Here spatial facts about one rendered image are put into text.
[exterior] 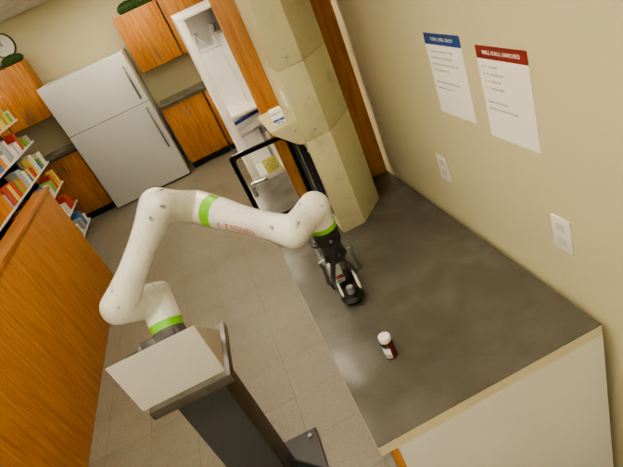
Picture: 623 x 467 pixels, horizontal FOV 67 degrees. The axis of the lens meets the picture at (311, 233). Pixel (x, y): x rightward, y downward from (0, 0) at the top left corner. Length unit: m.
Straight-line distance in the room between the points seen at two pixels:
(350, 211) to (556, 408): 1.10
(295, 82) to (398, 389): 1.17
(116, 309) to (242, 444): 0.79
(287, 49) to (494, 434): 1.46
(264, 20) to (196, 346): 1.18
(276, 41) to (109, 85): 5.07
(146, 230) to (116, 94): 5.28
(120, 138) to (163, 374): 5.39
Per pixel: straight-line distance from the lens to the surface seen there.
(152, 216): 1.58
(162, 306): 1.85
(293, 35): 1.89
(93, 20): 7.44
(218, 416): 2.01
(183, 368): 1.78
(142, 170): 7.03
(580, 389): 1.67
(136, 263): 1.67
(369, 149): 2.49
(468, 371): 1.46
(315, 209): 1.49
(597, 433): 1.90
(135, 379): 1.81
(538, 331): 1.53
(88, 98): 6.87
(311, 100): 1.93
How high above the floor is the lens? 2.07
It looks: 30 degrees down
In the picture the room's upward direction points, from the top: 25 degrees counter-clockwise
